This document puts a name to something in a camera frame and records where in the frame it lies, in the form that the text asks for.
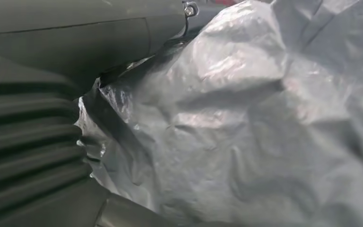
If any grey plastic mailer package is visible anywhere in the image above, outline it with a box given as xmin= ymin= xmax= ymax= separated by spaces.
xmin=74 ymin=0 xmax=363 ymax=227

